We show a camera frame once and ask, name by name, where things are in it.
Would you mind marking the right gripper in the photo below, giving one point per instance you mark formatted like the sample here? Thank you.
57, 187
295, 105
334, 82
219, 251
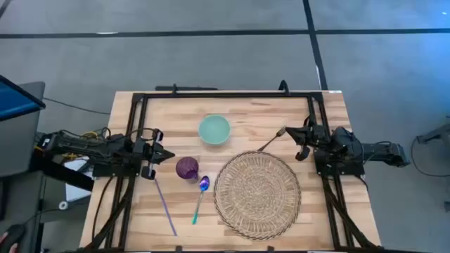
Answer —
316, 137

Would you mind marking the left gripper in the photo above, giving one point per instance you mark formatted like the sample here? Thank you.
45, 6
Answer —
149, 152

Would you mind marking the dark bronze metal utensil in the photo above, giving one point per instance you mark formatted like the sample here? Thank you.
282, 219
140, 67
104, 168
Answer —
280, 132

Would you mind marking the purple faceted plastic cup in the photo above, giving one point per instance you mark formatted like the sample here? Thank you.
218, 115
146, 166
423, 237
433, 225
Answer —
186, 168

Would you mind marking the iridescent metal spoon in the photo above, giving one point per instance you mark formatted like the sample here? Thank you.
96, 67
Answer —
204, 183

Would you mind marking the purple drinking straw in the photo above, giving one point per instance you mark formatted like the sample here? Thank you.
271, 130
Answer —
165, 207

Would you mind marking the teal bowl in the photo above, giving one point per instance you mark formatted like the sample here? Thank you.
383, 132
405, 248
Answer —
214, 130

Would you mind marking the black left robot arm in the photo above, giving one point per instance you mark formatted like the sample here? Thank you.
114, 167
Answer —
88, 147

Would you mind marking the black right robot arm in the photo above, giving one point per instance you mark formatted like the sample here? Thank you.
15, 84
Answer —
351, 147

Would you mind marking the black arch clamp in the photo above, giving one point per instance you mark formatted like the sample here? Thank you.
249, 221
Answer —
281, 86

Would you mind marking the flat black bar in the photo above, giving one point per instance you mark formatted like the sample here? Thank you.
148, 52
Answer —
190, 88

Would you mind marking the round woven placemat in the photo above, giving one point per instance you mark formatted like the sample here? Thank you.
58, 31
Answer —
256, 195

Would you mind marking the white sheet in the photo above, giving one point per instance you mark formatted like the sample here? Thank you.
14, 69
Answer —
75, 191

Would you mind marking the black beam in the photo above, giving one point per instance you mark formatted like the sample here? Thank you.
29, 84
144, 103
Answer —
63, 175

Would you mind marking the white tape roll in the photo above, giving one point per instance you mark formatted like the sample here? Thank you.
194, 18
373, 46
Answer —
60, 205

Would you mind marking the grey stand leg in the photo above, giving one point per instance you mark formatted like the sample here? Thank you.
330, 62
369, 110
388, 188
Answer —
436, 134

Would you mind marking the monitor with blue screen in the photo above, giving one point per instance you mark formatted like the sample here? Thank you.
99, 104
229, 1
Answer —
15, 100

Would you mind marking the black computer mouse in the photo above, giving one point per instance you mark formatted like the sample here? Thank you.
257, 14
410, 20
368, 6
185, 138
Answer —
15, 233

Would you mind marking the person's hand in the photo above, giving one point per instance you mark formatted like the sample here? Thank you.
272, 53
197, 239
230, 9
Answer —
3, 236

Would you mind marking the black metal table frame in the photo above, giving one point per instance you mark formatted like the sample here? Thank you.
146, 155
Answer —
228, 95

